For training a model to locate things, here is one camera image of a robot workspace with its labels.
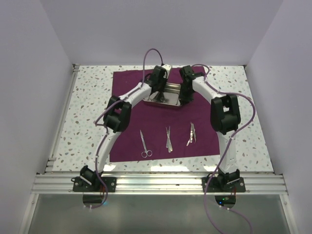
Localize stainless steel instrument tray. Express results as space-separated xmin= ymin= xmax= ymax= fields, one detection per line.
xmin=143 ymin=83 xmax=181 ymax=107

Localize silver tweezers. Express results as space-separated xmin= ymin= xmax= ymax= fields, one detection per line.
xmin=165 ymin=126 xmax=174 ymax=152
xmin=190 ymin=122 xmax=196 ymax=143
xmin=186 ymin=130 xmax=196 ymax=146
xmin=165 ymin=126 xmax=172 ymax=154

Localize steel surgical scissors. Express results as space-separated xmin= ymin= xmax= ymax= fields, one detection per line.
xmin=140 ymin=130 xmax=153 ymax=158

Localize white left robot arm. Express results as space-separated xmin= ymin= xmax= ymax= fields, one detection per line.
xmin=79 ymin=64 xmax=172 ymax=192

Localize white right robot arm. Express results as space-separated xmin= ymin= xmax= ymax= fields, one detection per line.
xmin=179 ymin=66 xmax=241 ymax=192

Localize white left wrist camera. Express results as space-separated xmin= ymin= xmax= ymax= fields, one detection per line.
xmin=162 ymin=64 xmax=172 ymax=79

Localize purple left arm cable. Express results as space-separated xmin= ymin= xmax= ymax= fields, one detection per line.
xmin=82 ymin=48 xmax=164 ymax=210

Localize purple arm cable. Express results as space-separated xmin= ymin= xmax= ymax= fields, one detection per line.
xmin=82 ymin=48 xmax=164 ymax=210
xmin=191 ymin=63 xmax=256 ymax=234

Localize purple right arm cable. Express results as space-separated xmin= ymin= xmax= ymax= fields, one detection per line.
xmin=191 ymin=63 xmax=256 ymax=234

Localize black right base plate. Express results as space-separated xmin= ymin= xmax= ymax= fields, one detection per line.
xmin=201 ymin=177 xmax=246 ymax=193

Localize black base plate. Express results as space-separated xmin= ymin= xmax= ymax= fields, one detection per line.
xmin=71 ymin=176 xmax=117 ymax=193
xmin=201 ymin=177 xmax=246 ymax=193

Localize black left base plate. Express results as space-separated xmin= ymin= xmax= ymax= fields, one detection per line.
xmin=71 ymin=176 xmax=117 ymax=193

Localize aluminium front frame rail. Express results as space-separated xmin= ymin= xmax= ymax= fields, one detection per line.
xmin=31 ymin=172 xmax=288 ymax=195

